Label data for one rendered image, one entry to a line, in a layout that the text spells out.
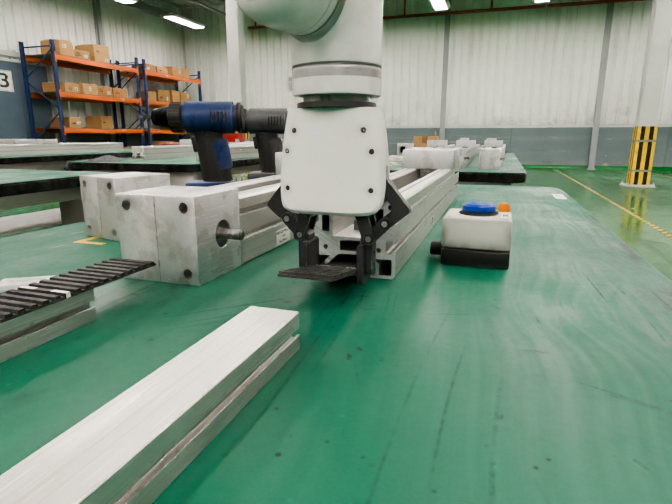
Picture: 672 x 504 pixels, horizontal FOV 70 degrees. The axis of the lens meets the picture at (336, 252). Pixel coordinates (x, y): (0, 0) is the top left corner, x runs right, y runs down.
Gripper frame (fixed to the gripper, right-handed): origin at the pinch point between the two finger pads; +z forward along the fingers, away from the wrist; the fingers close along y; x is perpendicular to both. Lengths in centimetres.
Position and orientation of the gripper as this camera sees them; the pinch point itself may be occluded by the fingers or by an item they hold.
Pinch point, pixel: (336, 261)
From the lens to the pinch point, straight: 49.5
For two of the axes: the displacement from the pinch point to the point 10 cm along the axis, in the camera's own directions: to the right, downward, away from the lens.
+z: 0.0, 9.7, 2.3
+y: 9.5, 0.7, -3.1
